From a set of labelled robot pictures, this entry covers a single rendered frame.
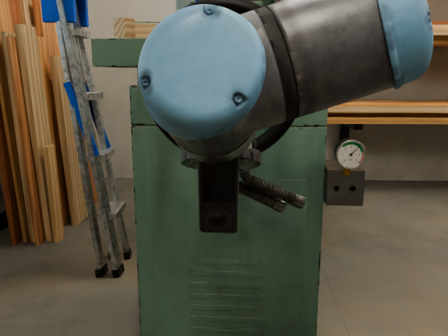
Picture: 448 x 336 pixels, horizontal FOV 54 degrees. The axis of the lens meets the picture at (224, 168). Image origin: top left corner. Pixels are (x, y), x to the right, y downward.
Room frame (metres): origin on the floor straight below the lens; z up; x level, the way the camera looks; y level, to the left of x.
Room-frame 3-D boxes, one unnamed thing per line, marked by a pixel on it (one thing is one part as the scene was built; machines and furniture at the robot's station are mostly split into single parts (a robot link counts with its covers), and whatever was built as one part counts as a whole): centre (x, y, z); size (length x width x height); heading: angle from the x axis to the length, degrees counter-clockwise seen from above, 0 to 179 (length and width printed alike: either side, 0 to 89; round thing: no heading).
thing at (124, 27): (1.03, 0.22, 0.92); 0.04 x 0.03 x 0.05; 59
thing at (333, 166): (0.98, -0.27, 0.58); 0.12 x 0.08 x 0.08; 177
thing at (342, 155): (0.91, -0.27, 0.65); 0.06 x 0.04 x 0.08; 87
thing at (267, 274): (1.26, -0.02, 0.35); 0.58 x 0.45 x 0.71; 177
